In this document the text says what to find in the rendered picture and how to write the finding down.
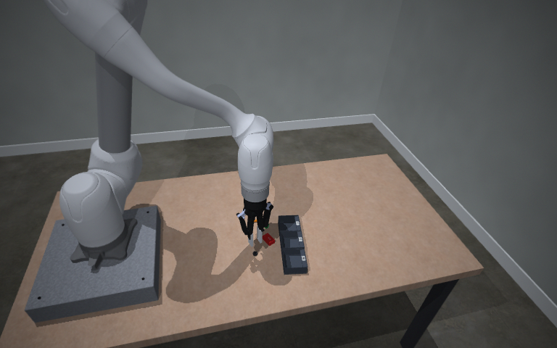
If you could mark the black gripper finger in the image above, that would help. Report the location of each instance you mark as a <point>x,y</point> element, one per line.
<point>263,220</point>
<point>248,230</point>

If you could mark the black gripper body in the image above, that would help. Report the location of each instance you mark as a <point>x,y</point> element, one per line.
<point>249,207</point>

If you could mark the dark grey three-compartment bin rack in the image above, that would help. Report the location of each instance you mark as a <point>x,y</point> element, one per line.
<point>292,245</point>

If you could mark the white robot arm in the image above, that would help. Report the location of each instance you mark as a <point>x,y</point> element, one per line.
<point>93,205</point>

